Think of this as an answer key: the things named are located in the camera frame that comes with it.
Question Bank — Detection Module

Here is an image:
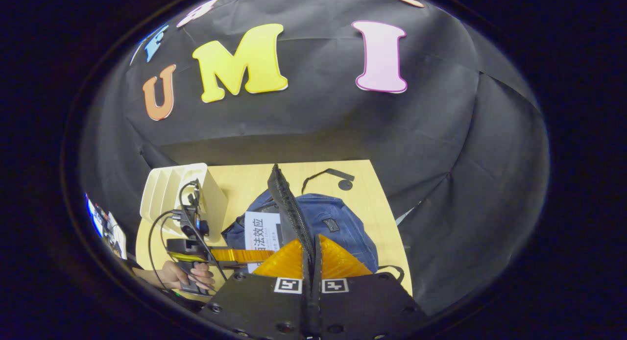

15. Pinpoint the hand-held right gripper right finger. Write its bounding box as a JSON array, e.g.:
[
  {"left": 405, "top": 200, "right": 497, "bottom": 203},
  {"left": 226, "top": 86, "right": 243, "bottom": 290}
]
[{"left": 313, "top": 234, "right": 433, "bottom": 340}]

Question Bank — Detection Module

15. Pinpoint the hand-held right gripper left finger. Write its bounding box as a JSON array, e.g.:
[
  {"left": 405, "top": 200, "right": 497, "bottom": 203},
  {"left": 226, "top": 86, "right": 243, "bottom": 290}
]
[{"left": 199, "top": 235, "right": 313, "bottom": 340}]

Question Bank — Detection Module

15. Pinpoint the grey printed book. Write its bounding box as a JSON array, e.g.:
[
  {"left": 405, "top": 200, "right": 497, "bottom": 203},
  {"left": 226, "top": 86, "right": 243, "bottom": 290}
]
[{"left": 243, "top": 211, "right": 283, "bottom": 273}]

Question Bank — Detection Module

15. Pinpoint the white bookshelf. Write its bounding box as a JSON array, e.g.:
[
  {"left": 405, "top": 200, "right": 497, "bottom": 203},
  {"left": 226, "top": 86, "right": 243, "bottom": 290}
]
[{"left": 139, "top": 162, "right": 229, "bottom": 243}]

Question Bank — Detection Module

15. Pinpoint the blue schoolbag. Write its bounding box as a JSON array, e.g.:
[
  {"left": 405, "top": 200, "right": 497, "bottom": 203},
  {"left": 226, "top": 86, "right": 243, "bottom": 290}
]
[{"left": 221, "top": 164, "right": 405, "bottom": 285}]

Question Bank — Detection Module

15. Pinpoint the background equipment clutter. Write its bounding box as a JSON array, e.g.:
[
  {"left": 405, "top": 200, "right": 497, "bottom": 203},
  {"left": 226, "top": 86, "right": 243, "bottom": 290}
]
[{"left": 85, "top": 192, "right": 129, "bottom": 260}]

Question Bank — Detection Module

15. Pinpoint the black backdrop cloth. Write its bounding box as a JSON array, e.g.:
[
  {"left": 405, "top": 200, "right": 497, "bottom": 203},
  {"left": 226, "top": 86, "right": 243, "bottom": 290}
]
[{"left": 78, "top": 0, "right": 550, "bottom": 317}]

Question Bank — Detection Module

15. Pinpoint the black cable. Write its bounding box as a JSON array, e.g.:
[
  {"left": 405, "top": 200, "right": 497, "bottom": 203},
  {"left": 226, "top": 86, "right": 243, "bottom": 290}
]
[{"left": 147, "top": 180, "right": 197, "bottom": 284}]

